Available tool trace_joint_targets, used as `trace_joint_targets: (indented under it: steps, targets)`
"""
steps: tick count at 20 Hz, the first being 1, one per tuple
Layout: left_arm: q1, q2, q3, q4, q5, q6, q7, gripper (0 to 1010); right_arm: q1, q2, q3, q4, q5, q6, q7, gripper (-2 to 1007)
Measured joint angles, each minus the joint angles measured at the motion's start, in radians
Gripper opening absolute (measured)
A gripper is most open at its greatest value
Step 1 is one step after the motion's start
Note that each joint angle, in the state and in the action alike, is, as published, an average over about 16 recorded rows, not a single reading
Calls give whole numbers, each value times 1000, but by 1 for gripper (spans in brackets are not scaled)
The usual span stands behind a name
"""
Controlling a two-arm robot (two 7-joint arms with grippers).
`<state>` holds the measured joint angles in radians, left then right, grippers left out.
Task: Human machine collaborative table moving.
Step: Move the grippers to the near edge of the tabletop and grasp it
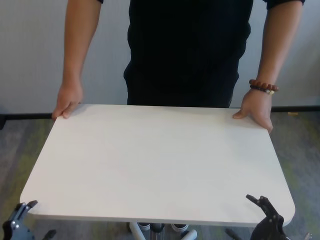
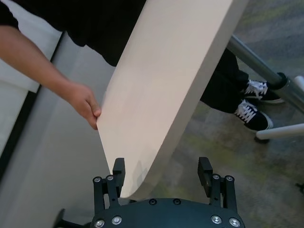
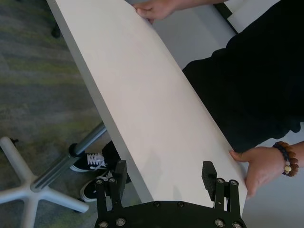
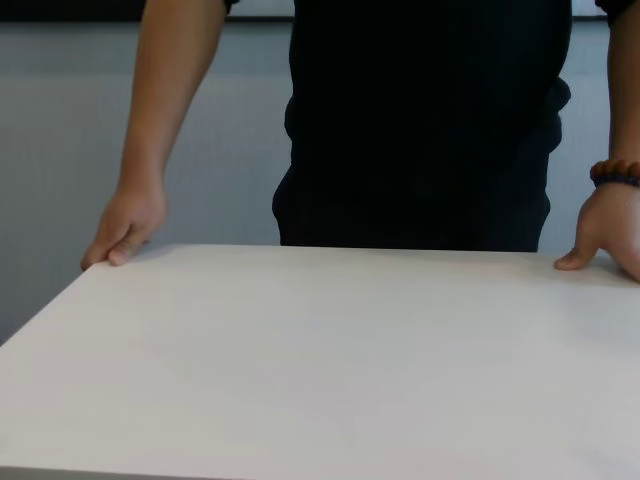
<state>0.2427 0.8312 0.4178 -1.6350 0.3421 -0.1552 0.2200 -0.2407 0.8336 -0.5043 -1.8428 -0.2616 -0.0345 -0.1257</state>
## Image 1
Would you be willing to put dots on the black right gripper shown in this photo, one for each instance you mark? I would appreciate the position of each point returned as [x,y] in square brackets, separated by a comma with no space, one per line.
[270,232]

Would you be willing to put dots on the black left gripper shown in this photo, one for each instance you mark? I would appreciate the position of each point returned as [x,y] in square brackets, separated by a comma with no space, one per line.
[15,231]

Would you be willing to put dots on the white rolling pedestal table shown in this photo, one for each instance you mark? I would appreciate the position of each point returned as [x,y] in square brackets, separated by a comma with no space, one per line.
[150,162]

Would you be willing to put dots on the person's right forearm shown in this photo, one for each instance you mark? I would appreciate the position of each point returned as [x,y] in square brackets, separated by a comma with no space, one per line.
[75,50]

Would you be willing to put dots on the person's left forearm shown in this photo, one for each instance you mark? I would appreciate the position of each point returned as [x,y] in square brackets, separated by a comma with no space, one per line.
[275,45]

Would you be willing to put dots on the person's left hand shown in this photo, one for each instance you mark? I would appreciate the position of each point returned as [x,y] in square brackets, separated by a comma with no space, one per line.
[257,107]

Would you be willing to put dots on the person's right hand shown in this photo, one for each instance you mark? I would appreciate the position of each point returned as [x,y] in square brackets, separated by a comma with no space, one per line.
[70,97]

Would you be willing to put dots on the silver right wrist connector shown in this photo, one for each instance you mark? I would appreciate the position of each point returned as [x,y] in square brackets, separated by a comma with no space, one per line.
[308,236]

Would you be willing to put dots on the person's left black sneaker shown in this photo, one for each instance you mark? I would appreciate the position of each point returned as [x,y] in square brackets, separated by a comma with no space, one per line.
[180,227]

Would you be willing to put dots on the small yellow floor scrap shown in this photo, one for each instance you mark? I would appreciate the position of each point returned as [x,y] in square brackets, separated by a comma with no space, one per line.
[292,114]

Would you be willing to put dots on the black trousers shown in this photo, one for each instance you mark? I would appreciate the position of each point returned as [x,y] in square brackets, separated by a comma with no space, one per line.
[180,98]

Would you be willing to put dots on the person in black clothes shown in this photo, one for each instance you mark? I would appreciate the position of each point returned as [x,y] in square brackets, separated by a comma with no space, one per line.
[187,37]

